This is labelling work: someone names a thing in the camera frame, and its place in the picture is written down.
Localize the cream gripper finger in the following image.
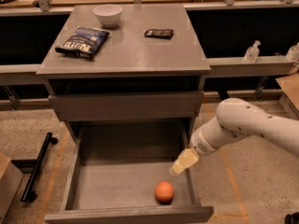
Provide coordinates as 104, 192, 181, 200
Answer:
169, 161, 185, 175
178, 148, 199, 167

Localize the orange fruit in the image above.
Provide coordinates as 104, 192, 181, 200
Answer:
155, 181, 174, 203

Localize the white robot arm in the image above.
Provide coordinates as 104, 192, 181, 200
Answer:
169, 98, 299, 175

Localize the closed grey top drawer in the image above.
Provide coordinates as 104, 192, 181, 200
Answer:
49, 91, 202, 121

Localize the open grey middle drawer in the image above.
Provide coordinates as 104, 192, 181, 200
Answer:
45, 119, 214, 224

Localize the grey drawer cabinet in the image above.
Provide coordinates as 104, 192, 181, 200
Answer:
37, 4, 210, 137

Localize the clear sanitizer pump bottle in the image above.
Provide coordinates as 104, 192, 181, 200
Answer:
244, 40, 261, 63

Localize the cardboard box right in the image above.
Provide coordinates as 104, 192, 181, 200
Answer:
277, 73, 299, 119

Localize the cardboard box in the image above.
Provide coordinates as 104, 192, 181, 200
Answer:
277, 73, 299, 119
0, 152, 23, 224

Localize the black snack bar wrapper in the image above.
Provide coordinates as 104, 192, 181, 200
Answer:
144, 29, 174, 39

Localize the blue chip bag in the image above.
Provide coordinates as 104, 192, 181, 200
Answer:
55, 26, 110, 59

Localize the white ceramic bowl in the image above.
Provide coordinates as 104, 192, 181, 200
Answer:
93, 5, 122, 28

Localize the cardboard box left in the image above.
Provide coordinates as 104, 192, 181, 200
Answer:
0, 152, 23, 224

